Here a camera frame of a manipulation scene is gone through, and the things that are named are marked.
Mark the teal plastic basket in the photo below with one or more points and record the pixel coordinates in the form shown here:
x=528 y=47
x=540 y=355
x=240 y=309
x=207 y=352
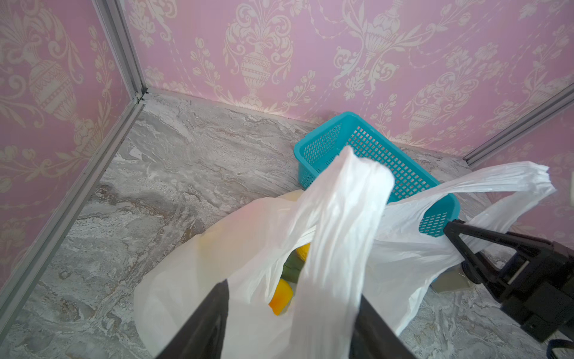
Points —
x=348 y=148

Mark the yellow fruit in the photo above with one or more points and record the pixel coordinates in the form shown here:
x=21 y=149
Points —
x=281 y=298

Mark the yellow banana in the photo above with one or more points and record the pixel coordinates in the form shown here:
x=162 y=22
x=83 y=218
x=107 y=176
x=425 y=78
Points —
x=303 y=251

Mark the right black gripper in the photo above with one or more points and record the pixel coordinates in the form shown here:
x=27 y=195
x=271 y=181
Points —
x=535 y=287

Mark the white plastic bag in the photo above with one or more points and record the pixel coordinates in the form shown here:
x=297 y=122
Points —
x=359 y=246

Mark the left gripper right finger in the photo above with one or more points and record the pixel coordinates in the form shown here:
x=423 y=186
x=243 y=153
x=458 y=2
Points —
x=373 y=339

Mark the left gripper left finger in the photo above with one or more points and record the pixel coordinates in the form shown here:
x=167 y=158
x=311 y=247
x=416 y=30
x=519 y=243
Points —
x=202 y=336

